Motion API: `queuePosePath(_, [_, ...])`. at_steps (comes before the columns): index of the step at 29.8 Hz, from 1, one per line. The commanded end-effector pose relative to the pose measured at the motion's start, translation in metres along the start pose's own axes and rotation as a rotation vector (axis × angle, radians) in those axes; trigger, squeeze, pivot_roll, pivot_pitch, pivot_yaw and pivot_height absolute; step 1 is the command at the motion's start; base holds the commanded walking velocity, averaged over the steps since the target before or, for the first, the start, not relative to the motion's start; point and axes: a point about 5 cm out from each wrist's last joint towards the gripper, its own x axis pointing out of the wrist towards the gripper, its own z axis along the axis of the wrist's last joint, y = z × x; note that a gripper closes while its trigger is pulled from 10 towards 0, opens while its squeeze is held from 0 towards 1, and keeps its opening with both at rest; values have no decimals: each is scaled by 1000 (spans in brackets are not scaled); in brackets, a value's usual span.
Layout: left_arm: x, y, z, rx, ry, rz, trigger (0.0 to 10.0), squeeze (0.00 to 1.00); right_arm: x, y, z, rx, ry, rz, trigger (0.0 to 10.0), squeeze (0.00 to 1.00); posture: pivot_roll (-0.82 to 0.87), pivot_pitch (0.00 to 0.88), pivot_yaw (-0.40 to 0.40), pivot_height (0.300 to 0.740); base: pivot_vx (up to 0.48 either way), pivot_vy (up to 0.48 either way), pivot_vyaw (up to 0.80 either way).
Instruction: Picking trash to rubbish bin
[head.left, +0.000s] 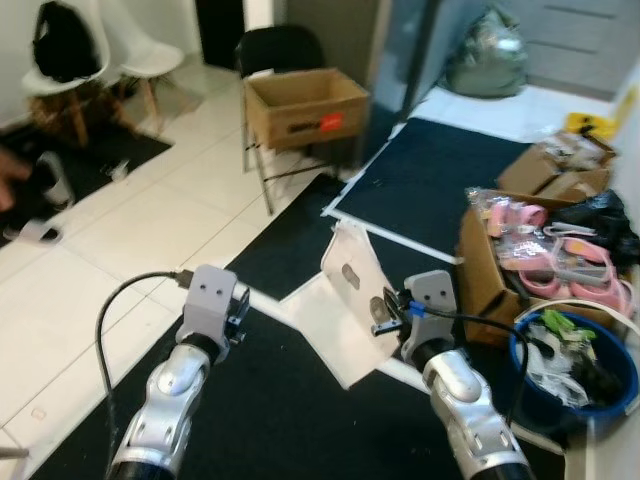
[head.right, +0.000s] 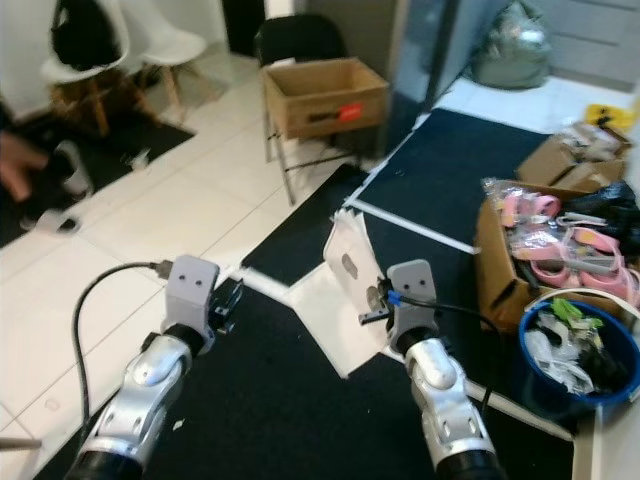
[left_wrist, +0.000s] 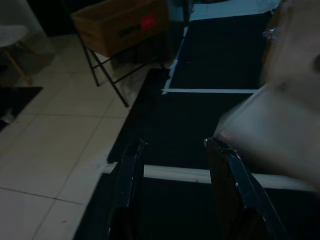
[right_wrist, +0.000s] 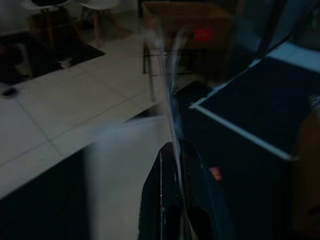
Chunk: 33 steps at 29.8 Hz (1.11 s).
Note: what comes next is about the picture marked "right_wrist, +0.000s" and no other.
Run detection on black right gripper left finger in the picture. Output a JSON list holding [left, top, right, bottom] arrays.
[[136, 141, 187, 240]]

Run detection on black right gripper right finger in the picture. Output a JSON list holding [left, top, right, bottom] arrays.
[[178, 137, 237, 240]]

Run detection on large red-labelled cardboard box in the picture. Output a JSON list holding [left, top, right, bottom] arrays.
[[140, 0, 235, 75]]

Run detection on short white floor tape strip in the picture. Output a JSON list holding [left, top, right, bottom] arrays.
[[189, 57, 266, 110]]

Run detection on white chair wooden legs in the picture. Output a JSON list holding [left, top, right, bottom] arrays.
[[79, 0, 121, 49], [20, 0, 73, 50]]

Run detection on long white floor tape strip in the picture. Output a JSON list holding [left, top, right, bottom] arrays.
[[189, 103, 293, 161]]

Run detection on clear plastic wrapper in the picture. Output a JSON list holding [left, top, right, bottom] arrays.
[[83, 17, 196, 240]]

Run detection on small white floor object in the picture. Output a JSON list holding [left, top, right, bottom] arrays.
[[58, 56, 73, 69]]

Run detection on black floor mat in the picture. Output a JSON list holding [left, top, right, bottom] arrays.
[[0, 31, 106, 86]]

